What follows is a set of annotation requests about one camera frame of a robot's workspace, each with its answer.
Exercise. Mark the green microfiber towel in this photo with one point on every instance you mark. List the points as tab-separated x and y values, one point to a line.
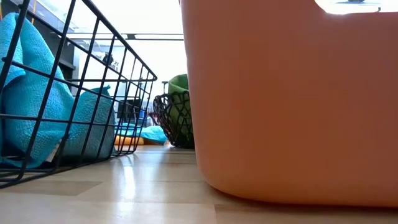
178	84

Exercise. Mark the blue microfiber towel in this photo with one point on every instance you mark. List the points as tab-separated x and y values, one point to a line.
31	93
154	132

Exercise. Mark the dark monitor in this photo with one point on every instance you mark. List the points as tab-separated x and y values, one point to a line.
129	109

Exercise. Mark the orange plastic basket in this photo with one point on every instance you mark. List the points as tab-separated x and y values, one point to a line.
295	109

